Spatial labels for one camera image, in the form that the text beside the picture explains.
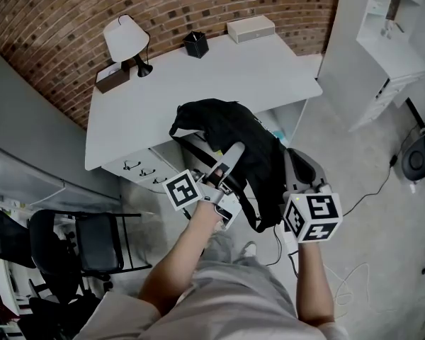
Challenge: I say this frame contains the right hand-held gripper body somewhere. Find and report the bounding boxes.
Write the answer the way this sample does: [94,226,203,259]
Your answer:
[281,147,344,244]

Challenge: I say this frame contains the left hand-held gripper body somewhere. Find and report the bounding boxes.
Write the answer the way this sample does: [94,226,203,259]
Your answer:
[162,168,243,232]

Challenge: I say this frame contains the black backpack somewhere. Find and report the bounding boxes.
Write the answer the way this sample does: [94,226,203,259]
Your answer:
[169,98,288,234]

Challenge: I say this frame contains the person's left forearm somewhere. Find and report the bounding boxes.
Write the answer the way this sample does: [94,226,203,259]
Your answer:
[137,199,221,317]

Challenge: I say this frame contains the person's right forearm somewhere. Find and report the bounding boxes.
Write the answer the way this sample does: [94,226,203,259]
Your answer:
[295,239,336,324]

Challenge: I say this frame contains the person's left hand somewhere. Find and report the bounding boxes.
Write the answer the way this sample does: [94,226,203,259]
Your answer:
[212,166,227,186]

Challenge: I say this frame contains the white power strip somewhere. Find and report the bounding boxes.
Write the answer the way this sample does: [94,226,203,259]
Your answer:
[280,224,299,254]

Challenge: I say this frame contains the white drawer unit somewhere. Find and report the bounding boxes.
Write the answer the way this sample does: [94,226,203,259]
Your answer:
[101,142,187,193]

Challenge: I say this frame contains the person's white shoe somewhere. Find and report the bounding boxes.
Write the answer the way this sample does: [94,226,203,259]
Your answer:
[239,241,258,259]

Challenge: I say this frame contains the person's grey trousers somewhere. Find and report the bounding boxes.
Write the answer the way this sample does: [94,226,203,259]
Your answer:
[197,230,270,274]

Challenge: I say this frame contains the white table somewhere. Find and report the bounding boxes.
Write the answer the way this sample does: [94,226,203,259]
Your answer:
[84,30,324,173]

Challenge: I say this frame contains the black folding chair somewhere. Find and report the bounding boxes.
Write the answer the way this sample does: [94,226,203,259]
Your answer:
[28,208,154,298]

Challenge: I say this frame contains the black pen holder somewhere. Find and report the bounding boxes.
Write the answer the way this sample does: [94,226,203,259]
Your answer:
[182,30,210,60]

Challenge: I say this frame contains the black round floor device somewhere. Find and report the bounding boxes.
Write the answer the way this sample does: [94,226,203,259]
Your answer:
[400,127,425,183]

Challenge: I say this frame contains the person's light shirt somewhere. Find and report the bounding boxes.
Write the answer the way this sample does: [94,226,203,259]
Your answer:
[72,266,352,340]

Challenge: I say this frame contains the white rectangular box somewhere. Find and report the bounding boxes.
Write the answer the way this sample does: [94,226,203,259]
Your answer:
[227,14,277,45]

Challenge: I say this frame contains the brown tissue box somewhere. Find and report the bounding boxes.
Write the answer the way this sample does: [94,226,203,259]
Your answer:
[94,64,132,95]

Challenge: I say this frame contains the white shade table lamp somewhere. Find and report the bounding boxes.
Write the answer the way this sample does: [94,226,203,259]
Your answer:
[103,13,154,79]

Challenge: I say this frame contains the white shelf cabinet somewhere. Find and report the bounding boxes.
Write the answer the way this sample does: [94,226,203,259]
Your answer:
[316,0,425,133]

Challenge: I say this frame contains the black mesh office chair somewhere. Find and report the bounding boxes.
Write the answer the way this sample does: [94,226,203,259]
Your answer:
[0,207,38,271]

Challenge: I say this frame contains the black floor cable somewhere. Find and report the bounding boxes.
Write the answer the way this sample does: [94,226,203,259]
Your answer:
[341,97,425,218]

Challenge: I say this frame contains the white floor cable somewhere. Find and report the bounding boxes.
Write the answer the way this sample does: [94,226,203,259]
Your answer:
[324,261,400,320]

